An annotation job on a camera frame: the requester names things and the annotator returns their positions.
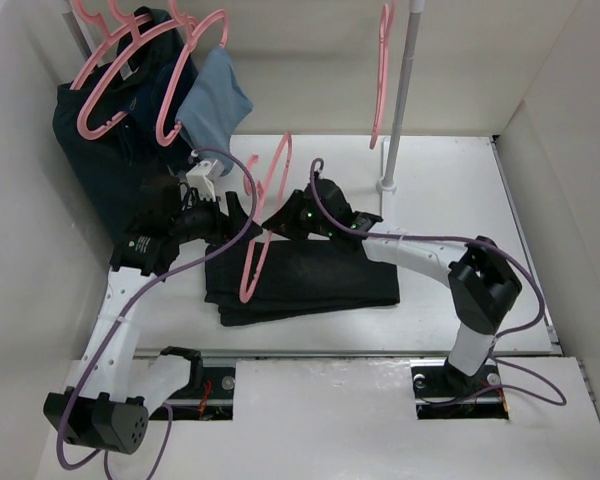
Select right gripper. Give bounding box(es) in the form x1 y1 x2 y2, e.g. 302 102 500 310
262 189 334 242

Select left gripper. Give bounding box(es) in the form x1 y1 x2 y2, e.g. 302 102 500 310
169 188 261 247

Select pink hanger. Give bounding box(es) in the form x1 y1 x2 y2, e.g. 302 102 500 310
369 1 396 150
71 0 152 90
70 13 180 141
155 0 229 147
238 130 295 304

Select black trousers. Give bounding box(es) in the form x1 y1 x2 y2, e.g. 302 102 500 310
205 240 400 327

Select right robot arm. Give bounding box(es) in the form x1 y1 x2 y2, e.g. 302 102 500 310
264 178 522 397

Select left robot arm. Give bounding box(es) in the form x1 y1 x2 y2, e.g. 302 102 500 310
43 175 261 455

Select light blue hanging trousers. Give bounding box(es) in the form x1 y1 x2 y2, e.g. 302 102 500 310
176 47 253 151

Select dark navy hanging trousers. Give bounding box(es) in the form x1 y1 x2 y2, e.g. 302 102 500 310
52 29 191 243

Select white rack base foot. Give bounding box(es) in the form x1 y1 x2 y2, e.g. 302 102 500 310
376 136 397 221

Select right silver rack pole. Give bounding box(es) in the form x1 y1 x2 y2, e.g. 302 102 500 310
389 0 426 171

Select silver rack pole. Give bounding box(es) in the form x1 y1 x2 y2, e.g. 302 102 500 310
60 0 92 60
389 0 426 171

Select left silver rack pole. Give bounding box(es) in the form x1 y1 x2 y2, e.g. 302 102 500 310
60 0 92 60

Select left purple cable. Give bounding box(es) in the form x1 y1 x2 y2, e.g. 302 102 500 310
54 147 259 480

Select purple cable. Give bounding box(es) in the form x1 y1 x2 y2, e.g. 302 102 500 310
54 147 259 480
307 158 567 406

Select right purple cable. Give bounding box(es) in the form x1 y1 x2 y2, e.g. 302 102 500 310
307 158 567 406

